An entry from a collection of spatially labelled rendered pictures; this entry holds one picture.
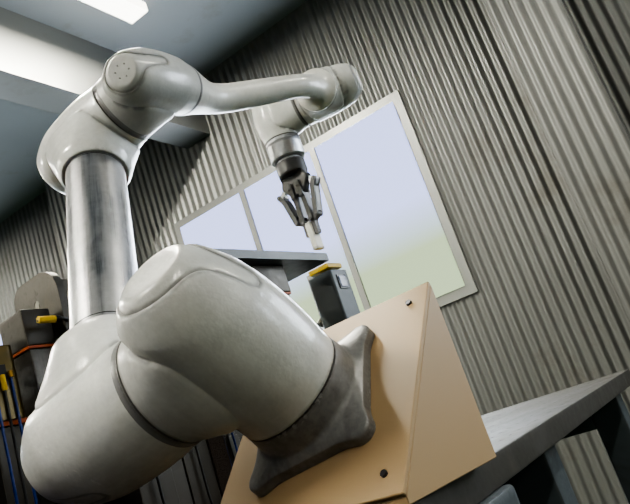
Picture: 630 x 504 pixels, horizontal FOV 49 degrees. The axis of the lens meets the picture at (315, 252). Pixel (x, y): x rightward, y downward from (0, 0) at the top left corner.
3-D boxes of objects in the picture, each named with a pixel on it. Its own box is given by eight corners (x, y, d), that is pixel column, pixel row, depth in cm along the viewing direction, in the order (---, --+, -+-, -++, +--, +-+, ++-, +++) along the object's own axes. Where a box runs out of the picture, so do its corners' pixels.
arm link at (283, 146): (280, 153, 179) (287, 173, 178) (257, 148, 172) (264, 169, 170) (306, 136, 174) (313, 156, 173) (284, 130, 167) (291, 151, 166)
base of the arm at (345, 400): (374, 307, 92) (347, 281, 89) (375, 438, 73) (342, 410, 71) (275, 368, 99) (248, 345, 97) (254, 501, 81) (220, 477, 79)
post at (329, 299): (384, 458, 158) (324, 281, 169) (411, 450, 154) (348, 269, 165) (367, 466, 152) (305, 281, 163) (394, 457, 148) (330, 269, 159)
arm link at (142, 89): (178, 43, 129) (130, 90, 133) (121, 17, 112) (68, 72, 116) (217, 96, 127) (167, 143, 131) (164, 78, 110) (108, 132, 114)
